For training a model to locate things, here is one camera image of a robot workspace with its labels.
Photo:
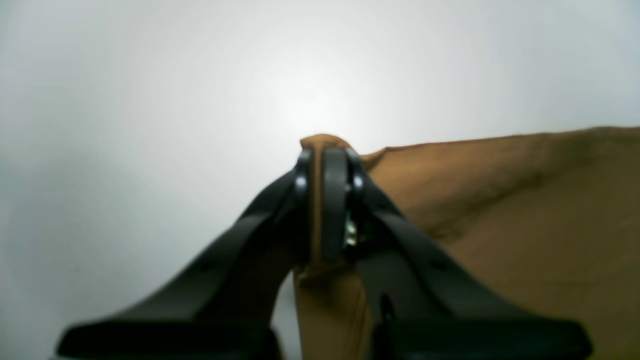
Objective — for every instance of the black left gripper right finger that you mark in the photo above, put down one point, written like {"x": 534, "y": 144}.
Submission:
{"x": 424, "y": 305}

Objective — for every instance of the brown T-shirt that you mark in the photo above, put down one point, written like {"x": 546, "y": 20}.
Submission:
{"x": 549, "y": 222}

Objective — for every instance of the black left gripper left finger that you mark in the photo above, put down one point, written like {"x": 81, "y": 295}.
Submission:
{"x": 220, "y": 306}

